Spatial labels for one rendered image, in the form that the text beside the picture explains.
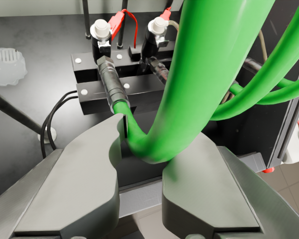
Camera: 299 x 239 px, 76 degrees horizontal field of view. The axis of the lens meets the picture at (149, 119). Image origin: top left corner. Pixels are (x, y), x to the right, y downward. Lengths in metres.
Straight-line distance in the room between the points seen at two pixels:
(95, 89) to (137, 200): 0.22
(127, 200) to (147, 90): 0.21
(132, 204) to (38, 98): 0.34
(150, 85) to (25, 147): 0.32
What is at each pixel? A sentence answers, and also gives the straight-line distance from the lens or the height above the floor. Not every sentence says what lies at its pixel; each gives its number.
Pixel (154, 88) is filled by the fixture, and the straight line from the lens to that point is 0.38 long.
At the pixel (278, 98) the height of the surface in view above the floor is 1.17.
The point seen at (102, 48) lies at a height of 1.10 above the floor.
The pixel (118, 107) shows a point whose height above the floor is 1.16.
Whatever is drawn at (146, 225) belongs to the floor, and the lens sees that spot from 1.38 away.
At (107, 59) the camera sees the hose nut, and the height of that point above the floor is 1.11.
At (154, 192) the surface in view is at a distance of 0.38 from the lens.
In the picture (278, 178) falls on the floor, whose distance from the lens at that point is 1.88.
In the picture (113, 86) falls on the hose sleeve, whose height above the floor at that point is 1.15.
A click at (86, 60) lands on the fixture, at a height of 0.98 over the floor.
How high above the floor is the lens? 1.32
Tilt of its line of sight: 70 degrees down
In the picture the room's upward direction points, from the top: 40 degrees clockwise
